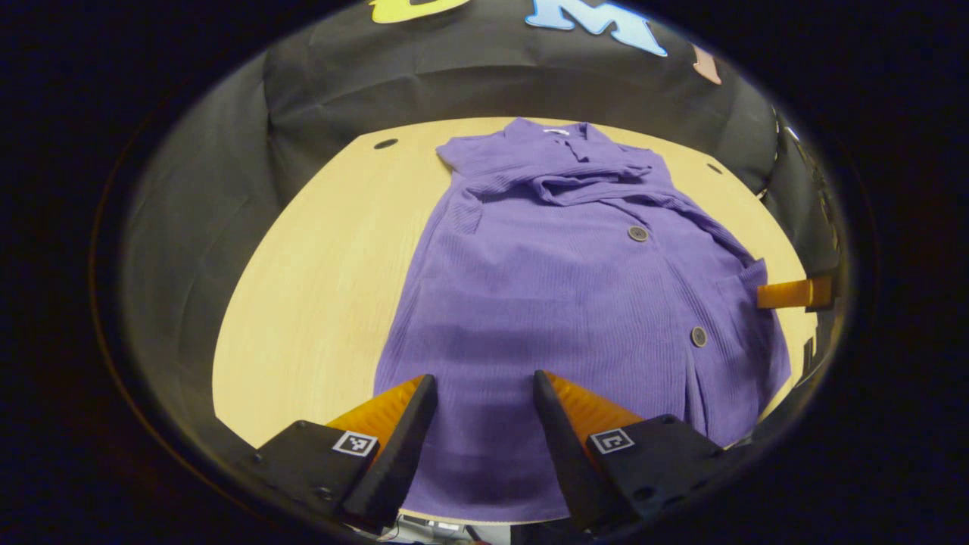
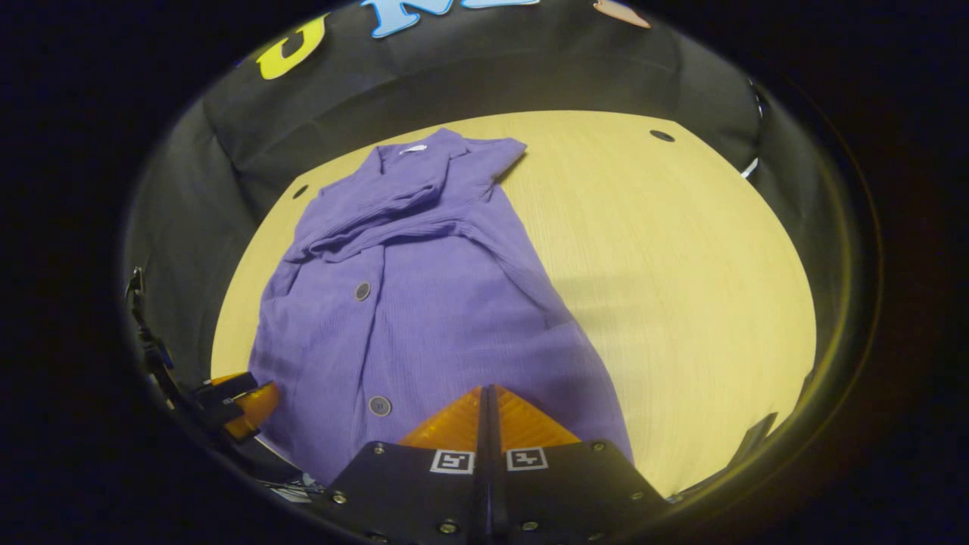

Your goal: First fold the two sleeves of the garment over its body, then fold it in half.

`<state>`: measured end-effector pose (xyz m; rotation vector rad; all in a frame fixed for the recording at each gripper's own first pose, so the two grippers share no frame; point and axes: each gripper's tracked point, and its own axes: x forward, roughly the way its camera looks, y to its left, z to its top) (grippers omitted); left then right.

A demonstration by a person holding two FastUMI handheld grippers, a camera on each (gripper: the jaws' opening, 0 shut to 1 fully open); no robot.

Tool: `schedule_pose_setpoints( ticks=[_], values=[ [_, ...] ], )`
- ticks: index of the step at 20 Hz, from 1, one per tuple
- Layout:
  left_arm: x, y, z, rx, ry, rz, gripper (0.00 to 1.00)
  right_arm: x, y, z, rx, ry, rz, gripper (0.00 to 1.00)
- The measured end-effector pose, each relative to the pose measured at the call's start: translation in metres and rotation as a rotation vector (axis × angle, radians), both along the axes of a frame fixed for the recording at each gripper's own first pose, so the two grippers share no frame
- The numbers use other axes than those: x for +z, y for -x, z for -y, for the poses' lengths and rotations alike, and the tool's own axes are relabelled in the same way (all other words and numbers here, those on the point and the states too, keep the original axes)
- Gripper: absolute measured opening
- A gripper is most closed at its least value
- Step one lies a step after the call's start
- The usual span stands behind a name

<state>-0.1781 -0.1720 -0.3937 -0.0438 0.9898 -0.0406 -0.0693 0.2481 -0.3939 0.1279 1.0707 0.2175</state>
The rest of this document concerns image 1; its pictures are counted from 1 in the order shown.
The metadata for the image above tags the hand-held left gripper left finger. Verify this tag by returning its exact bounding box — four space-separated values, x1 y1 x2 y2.
252 373 439 532

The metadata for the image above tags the purple button shirt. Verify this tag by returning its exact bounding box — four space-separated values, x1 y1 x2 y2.
372 117 793 525

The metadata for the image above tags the black backdrop cloth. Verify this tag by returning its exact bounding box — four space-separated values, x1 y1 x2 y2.
121 0 845 455

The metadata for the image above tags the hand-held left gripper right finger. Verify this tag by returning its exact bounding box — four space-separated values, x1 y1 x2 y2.
531 369 729 533

